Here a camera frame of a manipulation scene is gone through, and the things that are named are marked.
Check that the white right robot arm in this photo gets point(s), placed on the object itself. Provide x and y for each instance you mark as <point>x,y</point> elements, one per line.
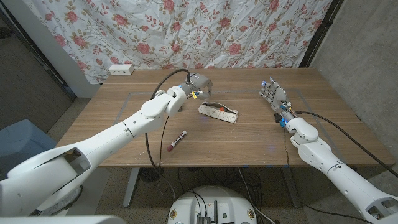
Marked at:
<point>326,158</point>

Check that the red and white pen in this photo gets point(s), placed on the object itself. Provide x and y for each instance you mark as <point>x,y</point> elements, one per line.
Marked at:
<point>176,141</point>

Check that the black backdrop stand pole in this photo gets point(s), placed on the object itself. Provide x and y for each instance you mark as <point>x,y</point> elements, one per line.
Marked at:
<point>322,31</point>

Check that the white table leg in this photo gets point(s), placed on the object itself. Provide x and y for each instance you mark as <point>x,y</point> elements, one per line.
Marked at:
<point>130,189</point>

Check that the white sneaker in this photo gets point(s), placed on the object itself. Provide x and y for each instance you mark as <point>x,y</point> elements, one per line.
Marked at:
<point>66,200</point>

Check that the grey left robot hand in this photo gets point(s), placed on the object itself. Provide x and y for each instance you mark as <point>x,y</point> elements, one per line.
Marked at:
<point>199,82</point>

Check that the blue-grey bin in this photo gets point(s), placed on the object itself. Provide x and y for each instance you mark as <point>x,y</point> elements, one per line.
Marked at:
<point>21,143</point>

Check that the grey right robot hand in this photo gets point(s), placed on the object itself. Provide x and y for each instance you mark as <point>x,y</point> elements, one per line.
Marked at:
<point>278,98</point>

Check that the white power strip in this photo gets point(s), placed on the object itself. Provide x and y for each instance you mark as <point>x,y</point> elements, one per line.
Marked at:
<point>121,69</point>

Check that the white robot torso edge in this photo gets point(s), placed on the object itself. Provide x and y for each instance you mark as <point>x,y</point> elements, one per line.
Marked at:
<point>62,220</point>

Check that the black round disc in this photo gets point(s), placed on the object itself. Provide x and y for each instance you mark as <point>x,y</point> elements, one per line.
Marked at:
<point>151,175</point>

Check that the black mini computer box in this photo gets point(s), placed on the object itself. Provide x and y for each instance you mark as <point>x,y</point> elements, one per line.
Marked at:
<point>203,220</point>

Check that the floral backdrop cloth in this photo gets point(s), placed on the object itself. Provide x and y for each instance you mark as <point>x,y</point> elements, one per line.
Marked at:
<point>186,31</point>

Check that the black frame bar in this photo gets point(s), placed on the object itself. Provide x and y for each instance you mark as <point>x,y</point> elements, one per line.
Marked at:
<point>46,63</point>

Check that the black antenna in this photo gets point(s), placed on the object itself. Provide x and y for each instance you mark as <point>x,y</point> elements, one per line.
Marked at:
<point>215,211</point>

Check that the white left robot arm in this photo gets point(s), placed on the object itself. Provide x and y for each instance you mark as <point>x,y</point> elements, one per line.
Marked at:
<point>124,130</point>

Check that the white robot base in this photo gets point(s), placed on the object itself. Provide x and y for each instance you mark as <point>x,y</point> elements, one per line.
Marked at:
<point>186,205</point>

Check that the white patterned pen bag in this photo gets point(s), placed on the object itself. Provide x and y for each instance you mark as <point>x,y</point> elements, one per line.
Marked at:
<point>217,115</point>

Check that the grey table leg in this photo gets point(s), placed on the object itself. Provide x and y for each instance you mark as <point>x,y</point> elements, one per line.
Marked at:
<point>292,189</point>

